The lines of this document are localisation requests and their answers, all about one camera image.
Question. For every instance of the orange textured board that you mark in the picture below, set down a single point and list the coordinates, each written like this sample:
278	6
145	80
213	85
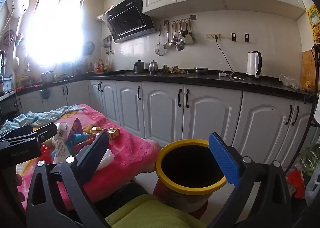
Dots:
308	70

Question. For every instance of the white electric kettle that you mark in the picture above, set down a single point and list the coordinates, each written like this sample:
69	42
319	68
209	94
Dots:
253	65

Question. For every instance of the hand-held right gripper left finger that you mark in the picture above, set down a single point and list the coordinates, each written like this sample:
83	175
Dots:
93	155

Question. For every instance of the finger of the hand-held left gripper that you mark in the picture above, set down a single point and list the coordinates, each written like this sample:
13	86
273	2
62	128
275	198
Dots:
46	131
16	131

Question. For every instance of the red bin with yellow rim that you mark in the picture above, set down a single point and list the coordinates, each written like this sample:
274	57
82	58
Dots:
191	185

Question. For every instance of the steel cooking pot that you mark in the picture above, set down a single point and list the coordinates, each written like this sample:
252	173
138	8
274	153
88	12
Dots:
47	77

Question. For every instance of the person's yellow-green garment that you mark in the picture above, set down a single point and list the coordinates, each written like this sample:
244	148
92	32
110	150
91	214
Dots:
150	214

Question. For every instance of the group of condiment bottles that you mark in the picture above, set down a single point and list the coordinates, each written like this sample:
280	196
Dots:
100	66

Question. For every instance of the small blue hanging basket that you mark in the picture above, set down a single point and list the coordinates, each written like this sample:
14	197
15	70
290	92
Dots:
45	94

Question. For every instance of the bright window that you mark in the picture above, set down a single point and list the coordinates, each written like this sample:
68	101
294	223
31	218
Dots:
57	28

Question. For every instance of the light blue cloth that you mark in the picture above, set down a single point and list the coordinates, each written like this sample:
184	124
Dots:
47	115

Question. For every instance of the black range hood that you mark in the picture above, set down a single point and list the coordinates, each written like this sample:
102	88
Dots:
127	22

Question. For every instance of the white base cabinets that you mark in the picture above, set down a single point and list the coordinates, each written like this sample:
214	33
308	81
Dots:
212	115

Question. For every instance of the yellow wall poster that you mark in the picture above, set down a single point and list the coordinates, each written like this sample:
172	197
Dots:
314	23

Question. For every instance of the white pleated paper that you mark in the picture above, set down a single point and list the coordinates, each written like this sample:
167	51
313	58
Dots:
108	159

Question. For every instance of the round hanging sieve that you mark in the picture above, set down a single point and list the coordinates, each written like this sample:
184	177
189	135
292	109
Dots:
88	48

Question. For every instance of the black lidded pot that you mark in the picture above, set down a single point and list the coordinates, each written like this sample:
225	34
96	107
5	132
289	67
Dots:
138	67

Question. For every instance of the clear plastic bag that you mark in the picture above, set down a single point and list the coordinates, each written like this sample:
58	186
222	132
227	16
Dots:
290	82

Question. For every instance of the crumpled brown rag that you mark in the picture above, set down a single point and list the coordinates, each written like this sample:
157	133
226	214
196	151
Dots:
173	69

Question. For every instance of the bag of green vegetables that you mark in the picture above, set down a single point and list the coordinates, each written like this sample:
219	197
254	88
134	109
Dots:
310	159

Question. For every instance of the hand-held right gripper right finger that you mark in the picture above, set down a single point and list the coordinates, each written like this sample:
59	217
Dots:
223	160

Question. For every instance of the red plastic bag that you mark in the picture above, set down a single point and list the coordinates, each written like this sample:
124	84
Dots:
296	181

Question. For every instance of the white wall socket strip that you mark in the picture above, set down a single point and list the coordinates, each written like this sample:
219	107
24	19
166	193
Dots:
213	36

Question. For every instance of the row of hanging utensils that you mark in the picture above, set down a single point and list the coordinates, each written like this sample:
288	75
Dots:
178	35

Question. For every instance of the steel lidded jar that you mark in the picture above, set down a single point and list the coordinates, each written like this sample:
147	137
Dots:
153	67

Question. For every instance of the pink printed blanket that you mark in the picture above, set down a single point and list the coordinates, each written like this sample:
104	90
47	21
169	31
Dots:
130	153

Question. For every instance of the person's left hand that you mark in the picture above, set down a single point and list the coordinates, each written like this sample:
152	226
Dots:
19	180

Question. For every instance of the steel bowl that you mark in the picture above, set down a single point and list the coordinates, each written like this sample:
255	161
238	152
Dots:
200	70

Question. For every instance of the crumpled yellow carton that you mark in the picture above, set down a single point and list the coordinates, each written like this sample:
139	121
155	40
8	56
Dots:
112	133

